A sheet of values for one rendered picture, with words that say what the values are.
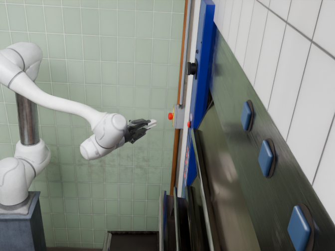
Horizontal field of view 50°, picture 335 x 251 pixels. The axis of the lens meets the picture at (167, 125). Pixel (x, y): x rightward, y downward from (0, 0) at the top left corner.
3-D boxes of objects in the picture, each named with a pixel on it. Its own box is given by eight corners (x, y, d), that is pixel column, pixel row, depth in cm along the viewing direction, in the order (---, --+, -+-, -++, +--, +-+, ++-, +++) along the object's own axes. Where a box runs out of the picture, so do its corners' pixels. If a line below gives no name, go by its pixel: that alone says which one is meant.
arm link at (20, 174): (-10, 202, 187) (-19, 168, 176) (11, 181, 202) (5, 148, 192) (17, 208, 184) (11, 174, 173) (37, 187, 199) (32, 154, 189)
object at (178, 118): (184, 120, 203) (186, 104, 199) (186, 129, 195) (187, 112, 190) (171, 120, 203) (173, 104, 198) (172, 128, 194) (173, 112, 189)
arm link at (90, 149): (111, 155, 173) (122, 143, 163) (84, 167, 163) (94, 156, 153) (100, 136, 175) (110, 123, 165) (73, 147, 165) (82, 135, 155)
